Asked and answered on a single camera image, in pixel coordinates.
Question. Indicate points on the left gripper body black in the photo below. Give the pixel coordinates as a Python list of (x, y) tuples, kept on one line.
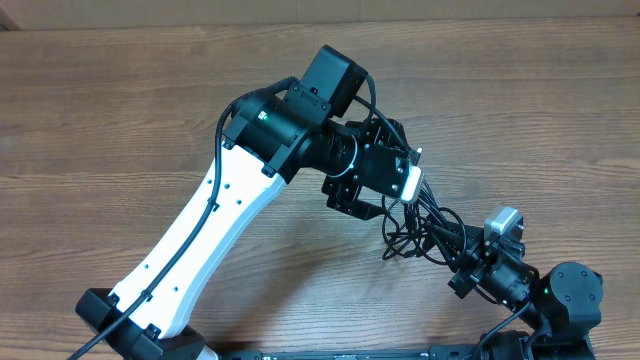
[(344, 195)]

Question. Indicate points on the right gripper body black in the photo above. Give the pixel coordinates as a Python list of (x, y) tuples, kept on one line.
[(511, 286)]

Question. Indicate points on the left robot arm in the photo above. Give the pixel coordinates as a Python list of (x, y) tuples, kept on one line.
[(262, 140)]

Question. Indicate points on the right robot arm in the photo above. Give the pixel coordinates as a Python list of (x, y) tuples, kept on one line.
[(552, 315)]

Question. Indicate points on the cardboard board backdrop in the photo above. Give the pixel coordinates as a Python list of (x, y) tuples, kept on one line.
[(103, 14)]

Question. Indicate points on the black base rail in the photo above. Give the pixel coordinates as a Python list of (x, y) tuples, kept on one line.
[(439, 352)]

